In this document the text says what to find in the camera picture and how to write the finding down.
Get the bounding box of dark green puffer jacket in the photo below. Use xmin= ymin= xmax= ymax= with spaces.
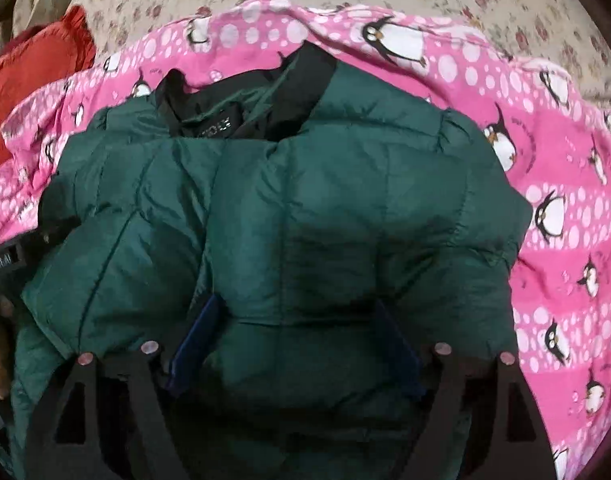
xmin=10 ymin=42 xmax=533 ymax=480

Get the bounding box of pink penguin print blanket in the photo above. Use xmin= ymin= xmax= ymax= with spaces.
xmin=0 ymin=0 xmax=611 ymax=480

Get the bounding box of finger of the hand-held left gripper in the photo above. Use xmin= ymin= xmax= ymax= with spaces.
xmin=35 ymin=180 xmax=83 ymax=248

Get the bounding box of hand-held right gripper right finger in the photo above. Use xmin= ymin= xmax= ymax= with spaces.
xmin=373 ymin=300 xmax=556 ymax=480

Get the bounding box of red heart-shaped ruffled pillow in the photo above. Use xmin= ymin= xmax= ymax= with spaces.
xmin=0 ymin=5 xmax=96 ymax=173

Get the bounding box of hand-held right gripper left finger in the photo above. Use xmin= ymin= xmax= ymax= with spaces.
xmin=25 ymin=292 xmax=231 ymax=480

